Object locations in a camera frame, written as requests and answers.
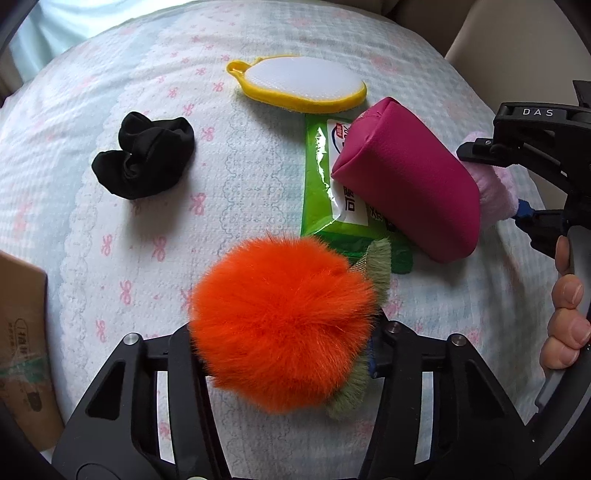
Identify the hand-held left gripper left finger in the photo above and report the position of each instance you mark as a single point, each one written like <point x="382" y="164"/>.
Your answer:
<point x="193" y="353"/>

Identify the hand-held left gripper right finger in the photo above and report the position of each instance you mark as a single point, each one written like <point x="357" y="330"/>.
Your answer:
<point x="375" y="357"/>

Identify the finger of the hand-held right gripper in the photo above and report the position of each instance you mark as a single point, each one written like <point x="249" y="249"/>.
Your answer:
<point x="517" y="147"/>
<point x="524" y="212"/>

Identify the pink fluffy plush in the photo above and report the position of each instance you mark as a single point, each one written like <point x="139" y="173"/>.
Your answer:
<point x="496" y="194"/>

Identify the orange fluffy plush with leaves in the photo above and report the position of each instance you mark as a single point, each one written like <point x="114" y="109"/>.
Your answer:
<point x="281" y="318"/>

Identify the person's right hand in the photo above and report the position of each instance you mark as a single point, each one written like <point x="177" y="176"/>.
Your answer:
<point x="565" y="332"/>

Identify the magenta zip pouch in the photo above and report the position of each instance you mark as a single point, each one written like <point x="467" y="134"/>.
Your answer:
<point x="411" y="184"/>

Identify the beige upholstered headboard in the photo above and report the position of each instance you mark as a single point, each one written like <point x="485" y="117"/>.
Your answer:
<point x="517" y="32"/>

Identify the bow-print bed sheet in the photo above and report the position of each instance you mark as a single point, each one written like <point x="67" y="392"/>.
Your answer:
<point x="138" y="249"/>

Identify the cardboard box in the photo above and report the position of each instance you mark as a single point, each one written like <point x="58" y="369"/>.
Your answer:
<point x="23" y="350"/>

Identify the green wet wipes pack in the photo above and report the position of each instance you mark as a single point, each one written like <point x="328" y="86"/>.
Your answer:
<point x="318" y="189"/>

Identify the black crumpled sock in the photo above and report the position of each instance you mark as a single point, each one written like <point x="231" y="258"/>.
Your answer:
<point x="143" y="157"/>

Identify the yellow-rimmed white scrub pad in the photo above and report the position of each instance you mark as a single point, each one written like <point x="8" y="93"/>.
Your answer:
<point x="300" y="83"/>

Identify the light blue cloth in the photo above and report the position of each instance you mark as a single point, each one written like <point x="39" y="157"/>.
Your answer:
<point x="60" y="32"/>

